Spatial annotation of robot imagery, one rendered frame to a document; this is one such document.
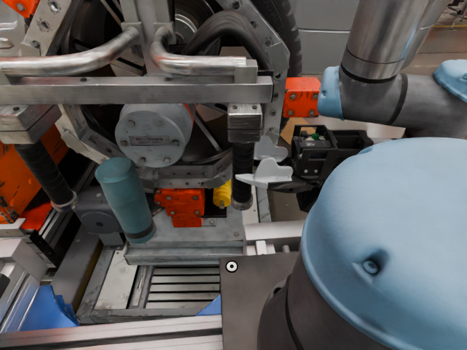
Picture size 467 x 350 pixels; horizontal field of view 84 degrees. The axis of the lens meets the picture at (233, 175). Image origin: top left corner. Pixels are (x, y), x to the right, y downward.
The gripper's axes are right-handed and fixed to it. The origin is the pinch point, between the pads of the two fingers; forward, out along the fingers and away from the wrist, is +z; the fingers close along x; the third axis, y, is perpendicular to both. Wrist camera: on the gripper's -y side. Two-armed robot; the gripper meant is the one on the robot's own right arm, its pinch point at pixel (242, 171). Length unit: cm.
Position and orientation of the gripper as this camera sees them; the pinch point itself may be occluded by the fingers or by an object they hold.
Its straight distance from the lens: 45.1
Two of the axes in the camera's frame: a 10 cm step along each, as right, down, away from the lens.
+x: 0.1, 6.8, -7.4
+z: -10.0, 0.1, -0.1
